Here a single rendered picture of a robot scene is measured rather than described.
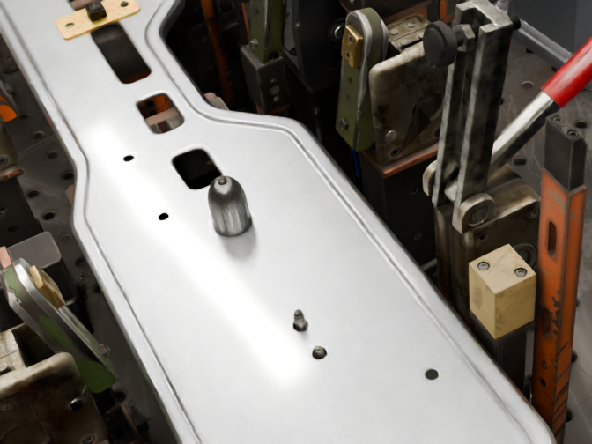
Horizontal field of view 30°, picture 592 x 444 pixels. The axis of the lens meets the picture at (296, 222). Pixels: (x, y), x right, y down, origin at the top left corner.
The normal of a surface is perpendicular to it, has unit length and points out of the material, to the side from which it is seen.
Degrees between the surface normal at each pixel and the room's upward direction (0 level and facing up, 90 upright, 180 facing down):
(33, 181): 0
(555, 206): 90
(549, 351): 90
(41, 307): 90
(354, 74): 78
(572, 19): 90
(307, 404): 0
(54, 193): 0
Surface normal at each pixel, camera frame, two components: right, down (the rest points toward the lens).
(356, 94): -0.90, 0.25
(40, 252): -0.13, -0.68
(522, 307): 0.44, 0.61
